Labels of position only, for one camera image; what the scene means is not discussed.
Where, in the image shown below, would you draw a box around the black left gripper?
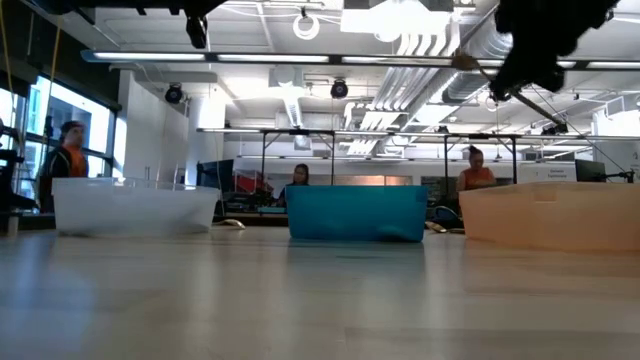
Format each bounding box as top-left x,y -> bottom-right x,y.
185,14 -> 209,50

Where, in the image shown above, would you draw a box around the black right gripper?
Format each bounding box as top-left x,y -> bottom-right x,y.
490,0 -> 621,102

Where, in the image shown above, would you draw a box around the clear plastic bin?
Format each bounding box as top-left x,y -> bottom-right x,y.
51,176 -> 221,238

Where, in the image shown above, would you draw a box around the teal plastic bin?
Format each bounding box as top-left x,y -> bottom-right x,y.
284,184 -> 430,244

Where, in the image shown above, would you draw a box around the black monitor on arm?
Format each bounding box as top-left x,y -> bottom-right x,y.
573,158 -> 636,184

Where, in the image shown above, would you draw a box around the long ceiling light strip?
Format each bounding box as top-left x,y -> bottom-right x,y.
196,126 -> 640,143
79,48 -> 640,71

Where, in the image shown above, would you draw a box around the small black spotlight pair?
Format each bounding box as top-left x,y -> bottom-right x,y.
539,121 -> 571,137

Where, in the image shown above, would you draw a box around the black round spotlight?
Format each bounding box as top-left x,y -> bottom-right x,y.
163,82 -> 185,106
329,78 -> 350,101

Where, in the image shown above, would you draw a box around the white sign panel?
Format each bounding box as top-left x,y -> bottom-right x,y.
517,163 -> 577,184

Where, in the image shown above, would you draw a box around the white ceiling vent column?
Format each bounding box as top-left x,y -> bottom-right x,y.
268,64 -> 307,129

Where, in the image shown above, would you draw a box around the person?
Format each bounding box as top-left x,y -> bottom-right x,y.
455,144 -> 497,194
277,163 -> 311,209
38,119 -> 90,214

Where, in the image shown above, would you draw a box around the white ceiling pipes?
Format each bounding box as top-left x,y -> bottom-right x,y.
372,19 -> 464,114

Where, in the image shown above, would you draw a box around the dark background monitor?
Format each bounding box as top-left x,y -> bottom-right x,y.
195,158 -> 236,192

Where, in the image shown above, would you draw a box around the orange plastic bin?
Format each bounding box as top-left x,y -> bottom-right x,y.
458,180 -> 640,254

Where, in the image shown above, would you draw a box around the red background object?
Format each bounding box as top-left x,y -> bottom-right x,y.
233,171 -> 262,195

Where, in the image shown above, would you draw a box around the dark blue bag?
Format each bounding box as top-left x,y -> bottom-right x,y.
430,204 -> 465,231

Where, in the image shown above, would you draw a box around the thin black pole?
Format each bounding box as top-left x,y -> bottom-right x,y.
38,113 -> 55,214

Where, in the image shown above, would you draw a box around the black equipment stand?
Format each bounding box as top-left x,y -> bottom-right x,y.
0,117 -> 40,214

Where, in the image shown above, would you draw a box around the silver spiral air duct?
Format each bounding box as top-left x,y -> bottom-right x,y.
442,19 -> 501,105

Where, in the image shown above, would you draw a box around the white cable coil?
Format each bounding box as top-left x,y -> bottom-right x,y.
291,12 -> 322,42

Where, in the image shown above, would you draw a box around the black background rig frame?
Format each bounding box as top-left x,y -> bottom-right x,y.
259,128 -> 338,187
442,132 -> 519,186

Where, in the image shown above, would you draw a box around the yellow hanging cable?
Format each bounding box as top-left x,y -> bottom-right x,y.
0,0 -> 16,151
45,25 -> 63,119

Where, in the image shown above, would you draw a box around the black aluminium rig frame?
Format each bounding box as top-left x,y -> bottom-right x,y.
19,212 -> 466,232

